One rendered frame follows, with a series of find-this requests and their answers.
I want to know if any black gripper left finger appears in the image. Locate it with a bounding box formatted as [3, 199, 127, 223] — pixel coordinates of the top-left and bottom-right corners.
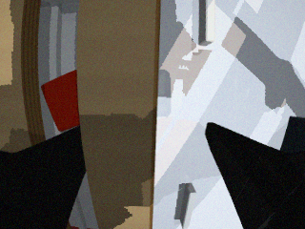
[0, 125, 87, 229]

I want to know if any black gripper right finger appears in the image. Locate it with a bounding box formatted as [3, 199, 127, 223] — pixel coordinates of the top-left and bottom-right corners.
[205, 122, 305, 229]

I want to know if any small red block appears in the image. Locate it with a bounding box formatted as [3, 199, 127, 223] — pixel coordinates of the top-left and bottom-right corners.
[41, 70, 80, 131]

